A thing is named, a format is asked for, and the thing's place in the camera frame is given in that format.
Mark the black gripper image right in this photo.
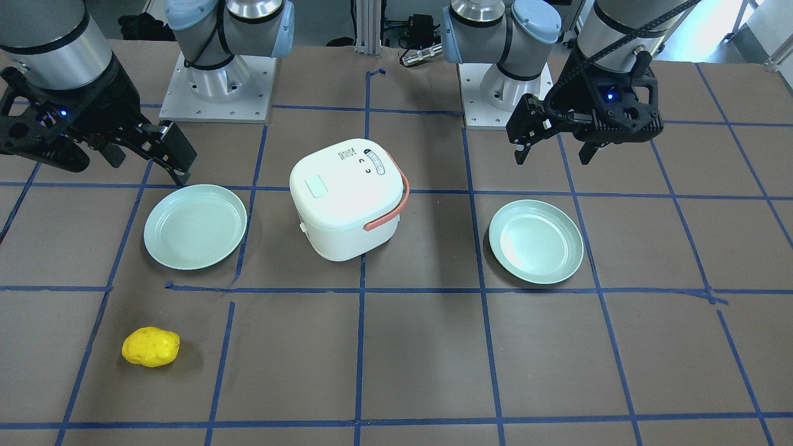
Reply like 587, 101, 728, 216
506, 48, 665, 165

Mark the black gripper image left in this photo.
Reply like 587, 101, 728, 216
1, 55, 196, 186

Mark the white rice cooker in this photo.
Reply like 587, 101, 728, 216
289, 138, 411, 261

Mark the mint green plate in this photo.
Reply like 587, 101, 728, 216
142, 184, 248, 271
488, 199, 584, 284

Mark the silver metal cylinder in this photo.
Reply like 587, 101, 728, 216
399, 43, 444, 68

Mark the black power adapter box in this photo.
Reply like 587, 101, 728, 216
405, 14, 434, 46

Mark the yellow toy potato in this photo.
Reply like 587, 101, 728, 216
121, 326, 181, 368

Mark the black cable chain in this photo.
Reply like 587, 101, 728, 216
545, 0, 701, 125

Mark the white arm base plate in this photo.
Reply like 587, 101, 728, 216
458, 63, 553, 130
159, 55, 278, 124

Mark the aluminium profile post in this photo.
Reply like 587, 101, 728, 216
353, 0, 382, 58

